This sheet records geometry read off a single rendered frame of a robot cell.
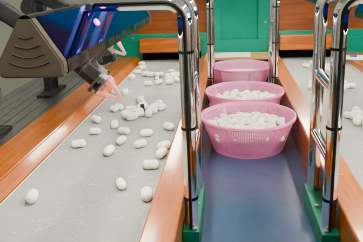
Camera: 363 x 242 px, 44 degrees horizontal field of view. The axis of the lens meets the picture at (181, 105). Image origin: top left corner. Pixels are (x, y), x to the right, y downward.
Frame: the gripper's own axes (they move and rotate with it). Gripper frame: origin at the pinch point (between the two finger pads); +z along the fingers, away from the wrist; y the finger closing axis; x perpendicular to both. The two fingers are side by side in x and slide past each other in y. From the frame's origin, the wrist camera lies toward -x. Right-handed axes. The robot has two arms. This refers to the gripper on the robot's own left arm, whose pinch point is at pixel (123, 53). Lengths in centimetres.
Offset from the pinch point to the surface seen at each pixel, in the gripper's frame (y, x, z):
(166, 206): -110, -14, 30
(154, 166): -90, -9, 27
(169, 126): -64, -10, 27
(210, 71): -12.2, -19.1, 31.0
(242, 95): -27, -22, 43
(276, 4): -12, -53, 33
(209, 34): -12.1, -29.5, 21.9
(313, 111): -93, -41, 43
